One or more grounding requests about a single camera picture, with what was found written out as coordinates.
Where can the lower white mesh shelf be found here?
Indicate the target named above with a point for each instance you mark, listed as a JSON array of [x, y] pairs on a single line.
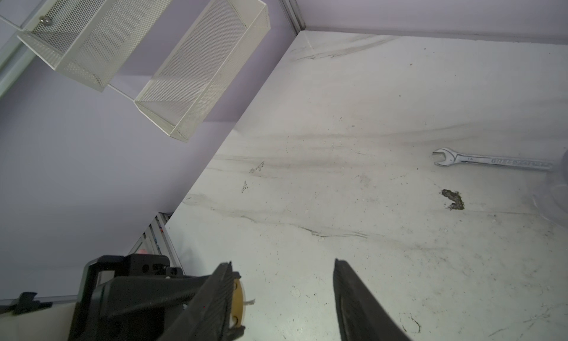
[[204, 63]]

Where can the clear plastic cup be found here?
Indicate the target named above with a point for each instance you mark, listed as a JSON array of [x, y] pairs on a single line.
[[551, 197]]

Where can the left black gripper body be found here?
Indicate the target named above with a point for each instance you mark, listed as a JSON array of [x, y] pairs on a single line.
[[133, 297]]

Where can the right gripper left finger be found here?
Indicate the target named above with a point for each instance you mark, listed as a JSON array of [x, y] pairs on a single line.
[[209, 313]]

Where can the small dark debris scrap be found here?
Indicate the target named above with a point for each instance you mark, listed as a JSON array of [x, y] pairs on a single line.
[[457, 202]]

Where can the white mesh shelf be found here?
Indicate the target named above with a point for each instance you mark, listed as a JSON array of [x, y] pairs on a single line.
[[90, 40], [204, 63]]

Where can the aluminium frame rail base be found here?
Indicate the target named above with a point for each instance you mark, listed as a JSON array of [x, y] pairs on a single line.
[[155, 240]]

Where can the silver open-end wrench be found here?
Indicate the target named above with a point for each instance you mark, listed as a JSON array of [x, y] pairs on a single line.
[[450, 157]]

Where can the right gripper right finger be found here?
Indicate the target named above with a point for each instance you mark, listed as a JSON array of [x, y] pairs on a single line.
[[359, 314]]

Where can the brass padlock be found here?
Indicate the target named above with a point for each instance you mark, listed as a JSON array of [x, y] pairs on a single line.
[[238, 305]]

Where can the upper white mesh shelf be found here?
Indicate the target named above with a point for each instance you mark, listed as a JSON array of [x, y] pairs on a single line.
[[90, 40]]

